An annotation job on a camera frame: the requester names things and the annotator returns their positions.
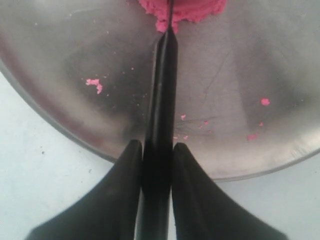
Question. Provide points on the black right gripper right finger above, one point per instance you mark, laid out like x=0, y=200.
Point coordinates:
x=202, y=211

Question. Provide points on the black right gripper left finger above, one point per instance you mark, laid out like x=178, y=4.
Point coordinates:
x=108, y=211

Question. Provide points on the black knife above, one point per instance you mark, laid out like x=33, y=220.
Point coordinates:
x=153, y=218

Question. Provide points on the pink clay lump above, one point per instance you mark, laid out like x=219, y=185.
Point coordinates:
x=183, y=10

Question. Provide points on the round steel plate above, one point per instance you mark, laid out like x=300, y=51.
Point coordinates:
x=248, y=81

